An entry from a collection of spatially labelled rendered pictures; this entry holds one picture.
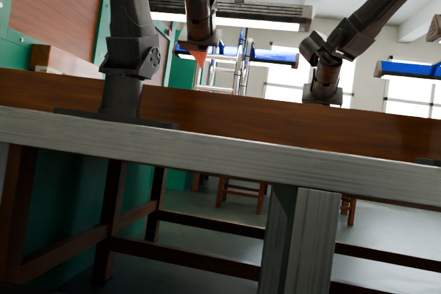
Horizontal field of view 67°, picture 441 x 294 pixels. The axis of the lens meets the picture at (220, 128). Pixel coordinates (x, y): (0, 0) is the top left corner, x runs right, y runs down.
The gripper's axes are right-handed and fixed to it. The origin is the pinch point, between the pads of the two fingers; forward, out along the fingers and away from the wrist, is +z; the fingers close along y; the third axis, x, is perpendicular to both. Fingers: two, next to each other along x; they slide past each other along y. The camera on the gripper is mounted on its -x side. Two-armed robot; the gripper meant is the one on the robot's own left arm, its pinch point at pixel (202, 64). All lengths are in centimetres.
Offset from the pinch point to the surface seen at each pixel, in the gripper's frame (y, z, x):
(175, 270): 16, 109, 19
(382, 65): -65, 40, -64
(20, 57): 50, -1, 7
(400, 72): -72, 40, -61
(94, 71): 44.2, 18.1, -12.8
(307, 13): -26.3, -2.4, -27.3
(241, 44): -5.2, 15.0, -33.9
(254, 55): -7, 40, -63
